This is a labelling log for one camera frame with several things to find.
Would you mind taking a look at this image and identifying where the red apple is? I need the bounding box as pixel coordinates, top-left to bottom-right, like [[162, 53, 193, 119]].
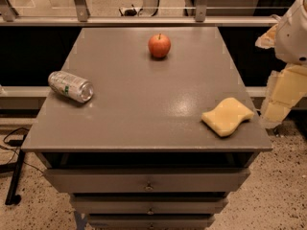
[[148, 34, 171, 58]]

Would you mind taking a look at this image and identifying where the black cable on floor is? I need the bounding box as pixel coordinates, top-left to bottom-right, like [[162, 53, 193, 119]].
[[0, 126, 44, 174]]

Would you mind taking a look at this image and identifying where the yellow wavy sponge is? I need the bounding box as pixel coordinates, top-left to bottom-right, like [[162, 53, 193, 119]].
[[201, 98, 254, 137]]

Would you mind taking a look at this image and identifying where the black stand leg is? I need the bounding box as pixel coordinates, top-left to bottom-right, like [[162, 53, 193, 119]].
[[4, 134, 27, 206]]

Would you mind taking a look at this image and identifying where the grey bottom drawer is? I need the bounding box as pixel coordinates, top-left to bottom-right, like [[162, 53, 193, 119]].
[[88, 215, 215, 230]]

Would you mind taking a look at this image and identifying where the grey middle drawer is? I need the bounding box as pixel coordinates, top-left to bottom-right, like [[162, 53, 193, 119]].
[[70, 194, 228, 215]]

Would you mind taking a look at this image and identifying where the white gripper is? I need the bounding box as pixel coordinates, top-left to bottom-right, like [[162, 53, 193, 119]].
[[255, 0, 307, 128]]

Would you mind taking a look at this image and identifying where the silver green 7up can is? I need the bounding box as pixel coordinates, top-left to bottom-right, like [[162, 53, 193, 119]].
[[48, 71, 94, 104]]

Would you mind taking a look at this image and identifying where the metal railing frame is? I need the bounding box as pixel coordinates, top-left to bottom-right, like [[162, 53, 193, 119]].
[[0, 0, 280, 27]]

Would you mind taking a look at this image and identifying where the grey top drawer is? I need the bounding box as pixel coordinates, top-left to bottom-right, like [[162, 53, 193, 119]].
[[44, 168, 250, 194]]

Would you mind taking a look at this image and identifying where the grey drawer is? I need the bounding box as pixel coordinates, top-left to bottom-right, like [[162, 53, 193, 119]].
[[70, 194, 228, 215], [44, 168, 250, 194], [88, 215, 215, 230]]

